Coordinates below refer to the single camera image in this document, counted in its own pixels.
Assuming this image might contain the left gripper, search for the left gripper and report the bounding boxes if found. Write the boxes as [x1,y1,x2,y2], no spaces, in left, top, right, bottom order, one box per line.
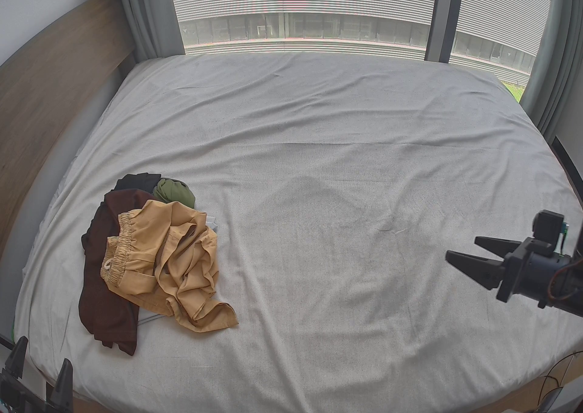
[0,336,73,413]

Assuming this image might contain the mustard yellow shorts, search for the mustard yellow shorts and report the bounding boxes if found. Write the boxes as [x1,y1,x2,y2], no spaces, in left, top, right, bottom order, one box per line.
[100,199,240,333]

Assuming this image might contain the bed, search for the bed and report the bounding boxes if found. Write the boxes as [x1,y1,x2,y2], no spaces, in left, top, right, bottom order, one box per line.
[0,0,583,413]

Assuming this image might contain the white garment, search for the white garment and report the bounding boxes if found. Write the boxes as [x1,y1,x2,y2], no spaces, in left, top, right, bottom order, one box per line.
[137,214,219,326]

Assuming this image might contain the green garment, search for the green garment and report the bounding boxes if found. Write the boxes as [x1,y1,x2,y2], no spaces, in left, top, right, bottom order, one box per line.
[152,177,196,209]

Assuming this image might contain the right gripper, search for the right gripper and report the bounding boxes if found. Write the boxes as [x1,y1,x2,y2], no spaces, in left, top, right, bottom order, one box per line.
[445,235,564,310]

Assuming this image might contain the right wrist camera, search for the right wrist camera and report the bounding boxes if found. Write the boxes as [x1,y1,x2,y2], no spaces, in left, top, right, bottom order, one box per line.
[533,210,570,253]

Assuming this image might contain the black cable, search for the black cable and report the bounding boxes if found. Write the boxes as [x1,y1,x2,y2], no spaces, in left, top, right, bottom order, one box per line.
[543,353,575,413]

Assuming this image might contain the window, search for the window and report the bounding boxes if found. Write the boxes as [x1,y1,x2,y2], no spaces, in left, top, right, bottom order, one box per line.
[164,0,554,100]

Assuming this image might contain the brown waffle garment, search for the brown waffle garment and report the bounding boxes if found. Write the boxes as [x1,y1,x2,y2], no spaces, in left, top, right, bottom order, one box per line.
[78,189,158,357]

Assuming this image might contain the black garment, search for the black garment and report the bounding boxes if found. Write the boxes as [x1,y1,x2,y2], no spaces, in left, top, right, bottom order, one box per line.
[114,172,161,193]

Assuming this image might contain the grey-green curtain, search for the grey-green curtain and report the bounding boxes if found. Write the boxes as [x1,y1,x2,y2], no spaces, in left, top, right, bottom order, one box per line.
[95,0,185,63]
[519,0,583,141]

